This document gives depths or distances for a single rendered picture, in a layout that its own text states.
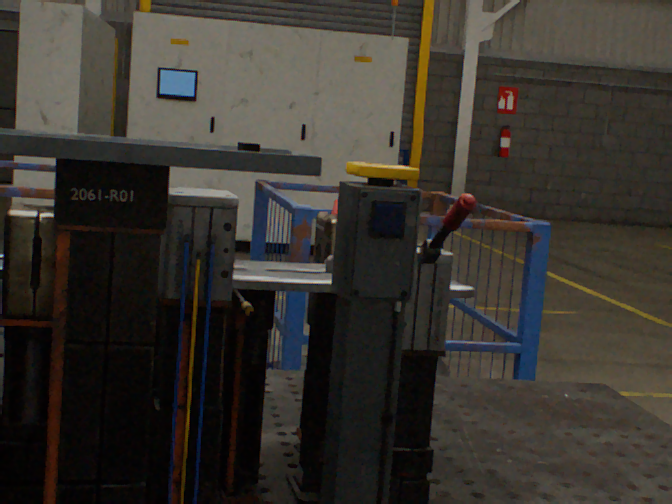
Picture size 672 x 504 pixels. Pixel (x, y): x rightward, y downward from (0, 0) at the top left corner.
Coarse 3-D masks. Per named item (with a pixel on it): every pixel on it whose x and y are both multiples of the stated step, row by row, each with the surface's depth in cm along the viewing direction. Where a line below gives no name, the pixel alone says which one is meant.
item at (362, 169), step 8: (352, 168) 101; (360, 168) 98; (368, 168) 98; (376, 168) 99; (384, 168) 99; (392, 168) 99; (400, 168) 99; (408, 168) 99; (360, 176) 99; (368, 176) 99; (376, 176) 99; (384, 176) 99; (392, 176) 99; (400, 176) 99; (408, 176) 99; (416, 176) 100; (376, 184) 101; (384, 184) 101; (392, 184) 101
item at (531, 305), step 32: (256, 192) 412; (256, 224) 414; (288, 224) 324; (480, 224) 311; (512, 224) 313; (544, 224) 314; (256, 256) 414; (288, 256) 306; (544, 256) 316; (544, 288) 317; (288, 320) 304; (480, 320) 365; (288, 352) 306; (480, 352) 367; (512, 352) 318
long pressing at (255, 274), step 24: (0, 264) 122; (240, 264) 137; (264, 264) 139; (288, 264) 141; (312, 264) 143; (240, 288) 125; (264, 288) 125; (288, 288) 126; (312, 288) 127; (456, 288) 131
